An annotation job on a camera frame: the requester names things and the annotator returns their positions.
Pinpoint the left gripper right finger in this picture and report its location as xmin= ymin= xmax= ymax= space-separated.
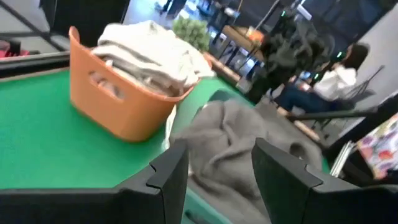
xmin=251 ymin=138 xmax=398 ymax=224

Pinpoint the person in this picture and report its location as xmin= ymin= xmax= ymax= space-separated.
xmin=275 ymin=42 xmax=371 ymax=114
xmin=155 ymin=0 xmax=189 ymax=19

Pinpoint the green artificial potted plant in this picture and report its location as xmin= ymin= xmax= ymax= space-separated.
xmin=172 ymin=17 xmax=211 ymax=53

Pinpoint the light grey waffle towel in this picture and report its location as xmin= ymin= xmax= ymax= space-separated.
xmin=91 ymin=20 xmax=216 ymax=98

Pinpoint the orange plastic basket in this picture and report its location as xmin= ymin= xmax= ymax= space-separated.
xmin=68 ymin=26 xmax=215 ymax=143

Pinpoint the black metal table frame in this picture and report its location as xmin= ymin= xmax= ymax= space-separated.
xmin=0 ymin=51 xmax=72 ymax=79

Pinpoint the black standing panel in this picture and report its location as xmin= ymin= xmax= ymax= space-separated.
xmin=39 ymin=0 xmax=131 ymax=47

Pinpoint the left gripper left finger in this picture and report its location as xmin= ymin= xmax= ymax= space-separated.
xmin=0 ymin=141 xmax=190 ymax=224

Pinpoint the dark grey plain towel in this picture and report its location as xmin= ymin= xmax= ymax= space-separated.
xmin=169 ymin=99 xmax=326 ymax=224

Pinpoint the grey office chair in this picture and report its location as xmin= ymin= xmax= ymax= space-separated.
xmin=310 ymin=64 xmax=386 ymax=139

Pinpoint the brown background table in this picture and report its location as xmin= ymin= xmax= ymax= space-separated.
xmin=221 ymin=24 xmax=265 ymax=60

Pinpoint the white paper stack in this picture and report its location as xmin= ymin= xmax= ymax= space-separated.
xmin=329 ymin=140 xmax=356 ymax=178

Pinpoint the colourful printed bag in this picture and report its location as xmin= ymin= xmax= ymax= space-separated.
xmin=356 ymin=113 xmax=398 ymax=181

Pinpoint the teal plastic basket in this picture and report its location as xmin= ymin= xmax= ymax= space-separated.
xmin=182 ymin=88 xmax=330 ymax=224

